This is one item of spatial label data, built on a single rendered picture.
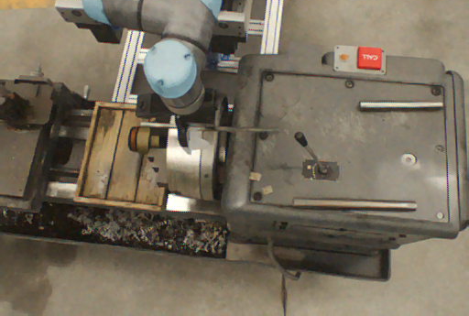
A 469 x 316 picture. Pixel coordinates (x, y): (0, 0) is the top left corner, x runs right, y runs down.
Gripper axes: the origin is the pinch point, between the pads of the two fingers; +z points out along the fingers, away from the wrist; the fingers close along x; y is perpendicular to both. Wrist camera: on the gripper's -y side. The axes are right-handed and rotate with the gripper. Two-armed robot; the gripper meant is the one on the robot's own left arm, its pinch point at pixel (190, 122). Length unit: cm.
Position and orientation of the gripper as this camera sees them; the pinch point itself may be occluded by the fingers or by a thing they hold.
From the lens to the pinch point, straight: 95.4
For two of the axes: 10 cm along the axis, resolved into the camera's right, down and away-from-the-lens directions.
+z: 0.6, 1.9, 9.8
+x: 0.9, -9.8, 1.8
